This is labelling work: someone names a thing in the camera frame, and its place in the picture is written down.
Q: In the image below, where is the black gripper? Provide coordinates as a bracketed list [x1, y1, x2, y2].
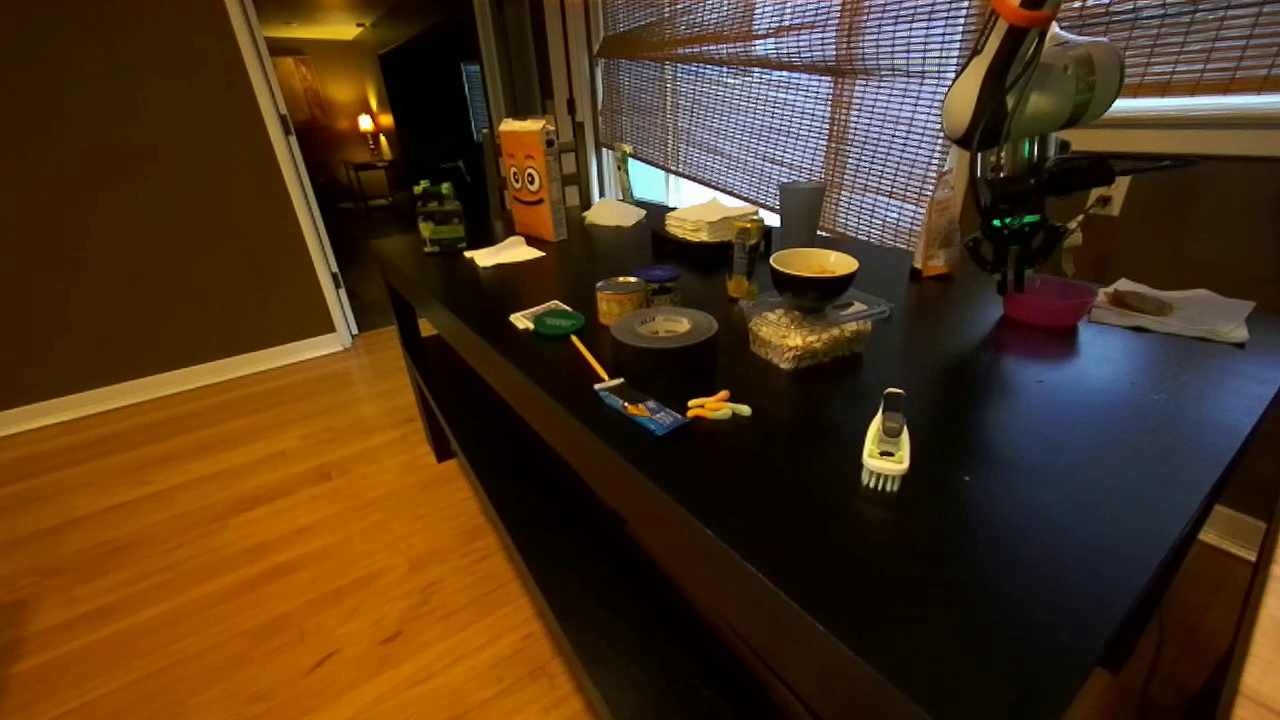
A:
[970, 134, 1115, 268]

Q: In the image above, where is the pink plastic bowl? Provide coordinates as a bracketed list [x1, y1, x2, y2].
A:
[1005, 275, 1095, 332]

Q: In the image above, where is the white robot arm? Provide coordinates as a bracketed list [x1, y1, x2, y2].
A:
[941, 0, 1280, 275]

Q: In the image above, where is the bowl of nuts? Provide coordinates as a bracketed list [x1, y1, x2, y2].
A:
[769, 246, 861, 303]

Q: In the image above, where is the white paper towel with cookie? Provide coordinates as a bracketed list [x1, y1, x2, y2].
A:
[1094, 275, 1254, 342]

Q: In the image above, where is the clear drinking glass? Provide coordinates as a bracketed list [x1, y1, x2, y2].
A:
[777, 180, 826, 246]

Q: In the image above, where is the clear plastic food container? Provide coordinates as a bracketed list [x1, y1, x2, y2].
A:
[746, 292, 891, 370]

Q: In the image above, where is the dark glass bottle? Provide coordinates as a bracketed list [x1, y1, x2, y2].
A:
[724, 225, 760, 301]

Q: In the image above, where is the bamboo window blind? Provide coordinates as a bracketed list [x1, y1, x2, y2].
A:
[597, 0, 1280, 246]

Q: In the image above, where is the small jar purple lid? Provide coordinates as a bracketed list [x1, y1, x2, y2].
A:
[637, 263, 686, 296]

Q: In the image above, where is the grey round lid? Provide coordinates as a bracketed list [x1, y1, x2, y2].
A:
[614, 303, 719, 352]

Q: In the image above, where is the blue toothbrush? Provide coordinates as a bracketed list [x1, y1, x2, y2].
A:
[571, 341, 686, 437]

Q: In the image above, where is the orange face carton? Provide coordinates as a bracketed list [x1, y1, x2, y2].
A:
[496, 116, 566, 240]

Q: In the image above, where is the white folded napkin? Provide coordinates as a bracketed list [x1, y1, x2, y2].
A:
[463, 236, 545, 268]

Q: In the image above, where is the green black toy figure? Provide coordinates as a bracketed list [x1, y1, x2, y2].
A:
[411, 180, 469, 250]

